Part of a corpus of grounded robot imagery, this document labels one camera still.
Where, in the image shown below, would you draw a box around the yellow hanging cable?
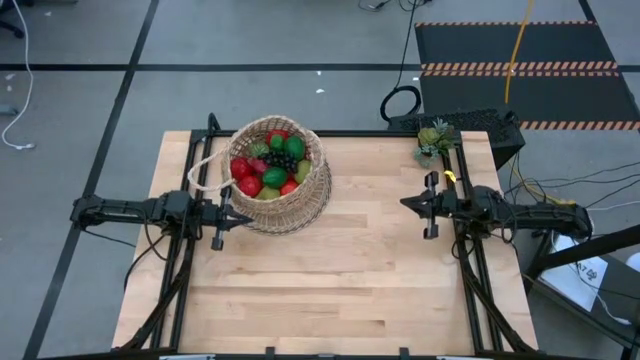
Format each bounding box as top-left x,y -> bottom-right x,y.
503,0 -> 536,105

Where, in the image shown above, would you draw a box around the woven wicker basket with handles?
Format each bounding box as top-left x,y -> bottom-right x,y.
187,114 -> 334,236

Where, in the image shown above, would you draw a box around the black slanted beam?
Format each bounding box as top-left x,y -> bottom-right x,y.
524,223 -> 640,281

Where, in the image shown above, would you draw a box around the small succulent plant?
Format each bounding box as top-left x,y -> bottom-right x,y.
412,117 -> 457,169

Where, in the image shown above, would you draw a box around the red apple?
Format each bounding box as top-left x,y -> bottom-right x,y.
230,157 -> 253,182
238,174 -> 264,198

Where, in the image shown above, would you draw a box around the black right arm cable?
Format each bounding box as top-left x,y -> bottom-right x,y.
451,219 -> 519,261

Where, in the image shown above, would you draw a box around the pink dragon fruit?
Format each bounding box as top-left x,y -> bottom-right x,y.
248,141 -> 271,175

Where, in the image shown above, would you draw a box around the white floor cable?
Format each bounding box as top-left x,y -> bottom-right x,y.
0,0 -> 37,151

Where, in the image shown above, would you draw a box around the black aluminium rig frame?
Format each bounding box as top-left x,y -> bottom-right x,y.
119,112 -> 539,360

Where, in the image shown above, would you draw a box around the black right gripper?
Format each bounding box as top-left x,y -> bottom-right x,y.
399,171 -> 460,240

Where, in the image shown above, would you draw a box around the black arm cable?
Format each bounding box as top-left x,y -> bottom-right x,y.
82,219 -> 174,292
451,219 -> 519,261

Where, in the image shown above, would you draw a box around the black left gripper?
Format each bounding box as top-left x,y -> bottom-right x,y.
192,187 -> 254,251

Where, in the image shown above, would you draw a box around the black floor mat orange stripes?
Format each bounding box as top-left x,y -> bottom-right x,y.
413,20 -> 640,132

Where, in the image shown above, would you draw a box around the round woven placemat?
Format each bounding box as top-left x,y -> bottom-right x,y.
247,222 -> 314,237

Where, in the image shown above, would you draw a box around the grape leaves with stem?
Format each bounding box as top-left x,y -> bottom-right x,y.
260,151 -> 300,174

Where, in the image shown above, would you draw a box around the white paper sheet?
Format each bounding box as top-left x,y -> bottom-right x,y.
538,233 -> 610,312

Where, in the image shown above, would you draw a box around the black floor cable loop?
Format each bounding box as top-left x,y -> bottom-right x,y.
379,0 -> 424,123

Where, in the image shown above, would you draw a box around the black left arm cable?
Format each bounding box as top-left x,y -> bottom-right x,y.
82,219 -> 174,292

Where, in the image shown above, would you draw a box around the bundle of floor cables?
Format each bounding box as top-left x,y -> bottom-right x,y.
504,149 -> 640,211

